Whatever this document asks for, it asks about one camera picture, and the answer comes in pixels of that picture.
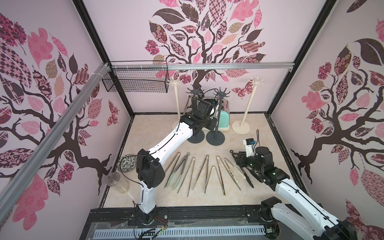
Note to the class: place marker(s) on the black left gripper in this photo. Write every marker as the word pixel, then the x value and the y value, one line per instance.
pixel 211 126

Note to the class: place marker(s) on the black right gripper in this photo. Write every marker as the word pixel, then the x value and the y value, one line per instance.
pixel 241 159

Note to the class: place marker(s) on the black nylon tongs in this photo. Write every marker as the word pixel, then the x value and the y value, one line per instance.
pixel 249 177

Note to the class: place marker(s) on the grey utensil rack stand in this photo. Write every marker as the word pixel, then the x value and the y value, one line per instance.
pixel 195 96

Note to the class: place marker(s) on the grey utensil rack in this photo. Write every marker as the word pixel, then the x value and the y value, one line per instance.
pixel 217 138

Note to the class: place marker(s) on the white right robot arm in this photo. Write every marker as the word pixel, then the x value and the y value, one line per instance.
pixel 306 218

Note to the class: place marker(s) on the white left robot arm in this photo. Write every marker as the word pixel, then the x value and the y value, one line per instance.
pixel 150 163

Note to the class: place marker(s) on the short steel tongs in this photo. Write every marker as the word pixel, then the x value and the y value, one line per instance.
pixel 214 184

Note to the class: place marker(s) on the cream utensil rack right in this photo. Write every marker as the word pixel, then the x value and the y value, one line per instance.
pixel 241 127

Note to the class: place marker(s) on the cream utensil rack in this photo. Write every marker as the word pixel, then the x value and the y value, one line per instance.
pixel 175 84
pixel 241 127

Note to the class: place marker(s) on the cream utensil rack left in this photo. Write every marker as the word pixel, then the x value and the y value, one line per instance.
pixel 175 84

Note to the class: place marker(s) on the green silicone tip tongs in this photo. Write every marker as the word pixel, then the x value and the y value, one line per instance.
pixel 178 170

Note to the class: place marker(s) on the mint green toaster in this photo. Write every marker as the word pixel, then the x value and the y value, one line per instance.
pixel 224 122

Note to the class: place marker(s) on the clear glass lid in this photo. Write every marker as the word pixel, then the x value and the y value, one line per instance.
pixel 116 182

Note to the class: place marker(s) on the white handled tongs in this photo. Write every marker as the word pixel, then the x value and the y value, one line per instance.
pixel 231 167

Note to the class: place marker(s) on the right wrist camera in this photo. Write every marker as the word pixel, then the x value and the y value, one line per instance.
pixel 249 146

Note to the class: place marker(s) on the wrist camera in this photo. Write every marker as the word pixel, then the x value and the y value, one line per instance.
pixel 213 111
pixel 249 146

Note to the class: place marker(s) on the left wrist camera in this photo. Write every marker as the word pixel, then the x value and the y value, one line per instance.
pixel 213 111

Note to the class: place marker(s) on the black wire basket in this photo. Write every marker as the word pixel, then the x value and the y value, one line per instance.
pixel 137 77

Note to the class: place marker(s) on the aluminium frame rail back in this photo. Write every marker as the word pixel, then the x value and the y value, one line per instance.
pixel 221 66

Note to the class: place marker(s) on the aluminium frame rail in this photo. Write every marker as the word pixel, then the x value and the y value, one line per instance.
pixel 20 181
pixel 221 66

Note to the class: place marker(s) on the white cable duct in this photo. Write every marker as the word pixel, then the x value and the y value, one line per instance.
pixel 177 233

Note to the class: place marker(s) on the aluminium frame rail left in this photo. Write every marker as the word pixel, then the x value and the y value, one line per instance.
pixel 20 181

